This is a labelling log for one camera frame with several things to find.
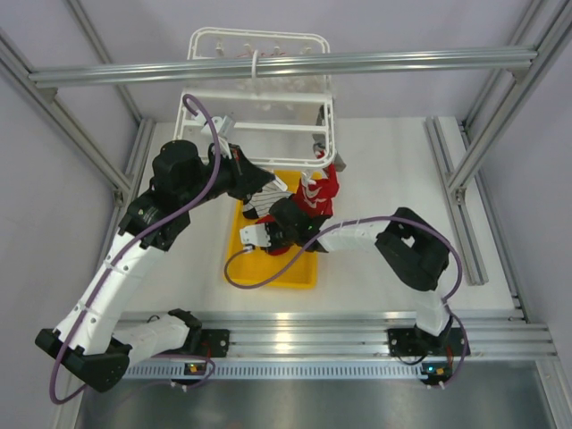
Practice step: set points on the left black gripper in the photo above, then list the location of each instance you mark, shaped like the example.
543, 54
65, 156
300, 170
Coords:
247, 179

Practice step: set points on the striped black white sock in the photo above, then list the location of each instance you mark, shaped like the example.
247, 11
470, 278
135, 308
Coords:
257, 205

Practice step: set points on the white hanger clip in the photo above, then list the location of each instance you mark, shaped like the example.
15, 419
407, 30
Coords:
279, 184

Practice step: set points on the white plastic clip hanger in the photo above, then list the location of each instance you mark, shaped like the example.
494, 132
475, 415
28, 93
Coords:
275, 117

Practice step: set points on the red sock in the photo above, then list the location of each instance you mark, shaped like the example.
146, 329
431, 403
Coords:
284, 234

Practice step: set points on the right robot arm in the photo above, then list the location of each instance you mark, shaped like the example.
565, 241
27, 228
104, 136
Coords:
420, 257

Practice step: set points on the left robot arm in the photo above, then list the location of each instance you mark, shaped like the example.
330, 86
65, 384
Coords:
87, 342

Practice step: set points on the red sock clipped on hanger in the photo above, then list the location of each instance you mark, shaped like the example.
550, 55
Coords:
315, 196

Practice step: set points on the grey sock on hanger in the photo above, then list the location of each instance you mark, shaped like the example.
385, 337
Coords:
321, 145

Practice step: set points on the yellow plastic tray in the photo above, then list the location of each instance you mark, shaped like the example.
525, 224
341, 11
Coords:
257, 266

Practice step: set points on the aluminium top crossbar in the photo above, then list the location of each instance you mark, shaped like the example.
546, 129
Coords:
257, 66

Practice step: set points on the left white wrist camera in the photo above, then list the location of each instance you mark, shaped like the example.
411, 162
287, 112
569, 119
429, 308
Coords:
223, 125

